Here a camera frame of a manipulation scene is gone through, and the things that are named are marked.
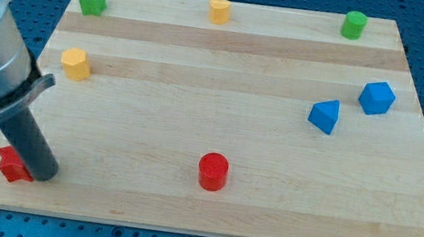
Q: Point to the yellow hexagon block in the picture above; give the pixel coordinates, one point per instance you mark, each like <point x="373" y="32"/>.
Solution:
<point x="75" y="64"/>

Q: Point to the red star block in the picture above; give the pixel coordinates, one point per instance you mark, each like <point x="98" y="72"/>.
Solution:
<point x="12" y="167"/>

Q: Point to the blue pentagon block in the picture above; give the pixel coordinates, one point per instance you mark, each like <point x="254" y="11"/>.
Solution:
<point x="376" y="98"/>

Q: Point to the green cylinder block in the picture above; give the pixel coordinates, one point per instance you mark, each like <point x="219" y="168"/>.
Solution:
<point x="353" y="25"/>

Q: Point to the red cylinder block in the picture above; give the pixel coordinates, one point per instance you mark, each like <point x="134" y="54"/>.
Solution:
<point x="212" y="171"/>

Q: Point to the wooden board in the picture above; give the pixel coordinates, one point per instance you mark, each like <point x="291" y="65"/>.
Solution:
<point x="167" y="87"/>

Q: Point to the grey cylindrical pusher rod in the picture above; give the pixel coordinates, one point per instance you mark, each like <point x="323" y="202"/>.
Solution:
<point x="23" y="133"/>

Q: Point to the yellow heart block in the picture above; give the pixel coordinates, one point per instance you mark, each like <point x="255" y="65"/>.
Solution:
<point x="219" y="11"/>

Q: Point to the green star block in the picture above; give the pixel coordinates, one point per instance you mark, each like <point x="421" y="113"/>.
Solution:
<point x="92" y="7"/>

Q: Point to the blue triangle block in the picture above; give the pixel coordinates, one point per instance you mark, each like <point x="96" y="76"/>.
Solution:
<point x="324" y="115"/>

